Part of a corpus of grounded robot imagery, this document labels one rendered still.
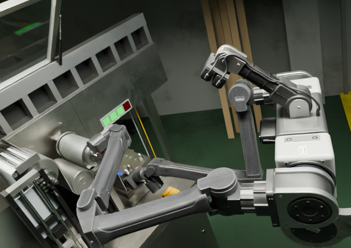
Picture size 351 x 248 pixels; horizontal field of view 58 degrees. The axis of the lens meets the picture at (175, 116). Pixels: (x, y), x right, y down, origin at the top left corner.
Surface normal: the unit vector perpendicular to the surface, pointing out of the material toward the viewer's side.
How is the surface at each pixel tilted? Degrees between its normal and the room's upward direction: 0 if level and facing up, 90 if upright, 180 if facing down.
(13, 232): 90
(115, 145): 7
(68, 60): 90
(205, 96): 90
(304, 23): 90
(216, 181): 0
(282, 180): 0
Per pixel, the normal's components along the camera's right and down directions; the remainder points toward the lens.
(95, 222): -0.29, -0.79
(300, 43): -0.25, 0.56
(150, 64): 0.74, 0.13
